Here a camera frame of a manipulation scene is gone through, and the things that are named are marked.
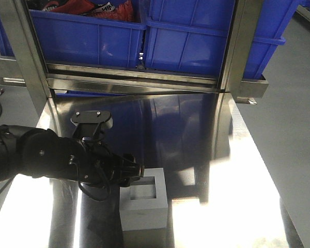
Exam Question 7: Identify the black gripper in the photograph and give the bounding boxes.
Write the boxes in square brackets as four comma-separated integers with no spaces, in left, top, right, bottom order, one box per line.
[79,146,145,188]

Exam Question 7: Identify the gray hollow square base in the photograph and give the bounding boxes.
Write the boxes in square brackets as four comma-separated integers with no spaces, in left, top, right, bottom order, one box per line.
[119,168,168,231]

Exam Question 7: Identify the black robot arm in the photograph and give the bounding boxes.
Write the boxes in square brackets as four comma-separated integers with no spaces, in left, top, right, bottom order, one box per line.
[0,125,144,187]

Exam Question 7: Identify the blue bin with shoes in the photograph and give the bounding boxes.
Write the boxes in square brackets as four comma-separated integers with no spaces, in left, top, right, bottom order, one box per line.
[30,10,146,68]

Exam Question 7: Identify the blue bin behind table right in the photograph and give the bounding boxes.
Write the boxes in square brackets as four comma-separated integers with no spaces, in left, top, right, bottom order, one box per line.
[140,1,297,79]

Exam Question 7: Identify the red sneakers in bin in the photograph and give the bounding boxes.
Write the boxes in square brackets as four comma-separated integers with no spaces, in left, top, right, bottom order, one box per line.
[26,0,135,22]

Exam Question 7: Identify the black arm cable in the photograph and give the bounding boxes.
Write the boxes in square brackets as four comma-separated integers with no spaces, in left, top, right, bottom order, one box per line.
[77,160,112,202]

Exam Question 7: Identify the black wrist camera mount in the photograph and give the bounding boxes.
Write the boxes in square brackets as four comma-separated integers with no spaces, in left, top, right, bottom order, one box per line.
[71,110,113,141]

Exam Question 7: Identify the stainless steel rack frame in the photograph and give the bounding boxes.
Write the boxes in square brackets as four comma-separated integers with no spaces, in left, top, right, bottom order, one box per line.
[0,1,267,114]

